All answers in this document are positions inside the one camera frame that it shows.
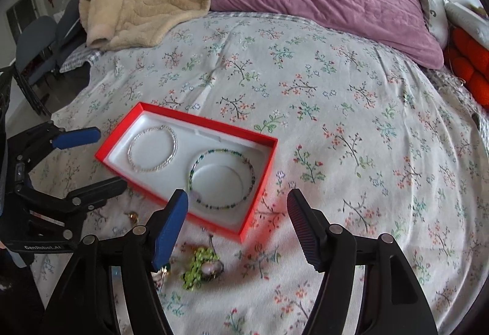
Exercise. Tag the floral bed cover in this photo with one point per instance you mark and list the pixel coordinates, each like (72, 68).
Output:
(344, 129)

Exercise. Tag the red jewelry box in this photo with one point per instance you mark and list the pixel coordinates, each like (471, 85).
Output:
(183, 151)

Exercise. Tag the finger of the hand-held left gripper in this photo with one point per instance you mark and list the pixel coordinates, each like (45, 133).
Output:
(76, 137)
(97, 192)

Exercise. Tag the window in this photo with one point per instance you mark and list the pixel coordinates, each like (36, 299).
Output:
(21, 14)

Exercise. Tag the grey blue chair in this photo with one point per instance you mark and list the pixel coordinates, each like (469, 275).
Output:
(34, 41)
(70, 22)

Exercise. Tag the gold earring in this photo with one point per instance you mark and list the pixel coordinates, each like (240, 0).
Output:
(132, 216)
(164, 276)

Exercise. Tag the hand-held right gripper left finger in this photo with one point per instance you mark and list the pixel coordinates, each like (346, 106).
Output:
(172, 232)

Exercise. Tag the white printed pillow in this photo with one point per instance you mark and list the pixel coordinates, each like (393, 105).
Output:
(429, 3)

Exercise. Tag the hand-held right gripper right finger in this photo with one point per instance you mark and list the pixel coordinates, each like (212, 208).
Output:
(305, 232)

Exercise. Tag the orange plush toy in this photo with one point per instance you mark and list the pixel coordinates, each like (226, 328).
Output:
(468, 60)

